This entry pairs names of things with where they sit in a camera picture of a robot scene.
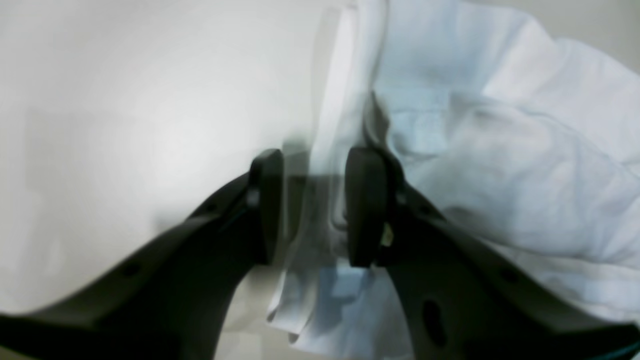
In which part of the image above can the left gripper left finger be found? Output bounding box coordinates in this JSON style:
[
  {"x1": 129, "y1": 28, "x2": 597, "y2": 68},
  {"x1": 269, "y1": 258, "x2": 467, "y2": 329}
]
[{"x1": 0, "y1": 149, "x2": 284, "y2": 360}]

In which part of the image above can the white T-shirt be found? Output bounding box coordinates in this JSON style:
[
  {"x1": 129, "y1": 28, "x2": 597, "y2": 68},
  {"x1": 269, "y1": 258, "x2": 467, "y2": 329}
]
[{"x1": 267, "y1": 0, "x2": 640, "y2": 360}]

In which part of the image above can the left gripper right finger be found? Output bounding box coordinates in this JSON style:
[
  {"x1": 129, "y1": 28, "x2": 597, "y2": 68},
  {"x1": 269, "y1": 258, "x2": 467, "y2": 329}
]
[{"x1": 345, "y1": 147, "x2": 639, "y2": 360}]

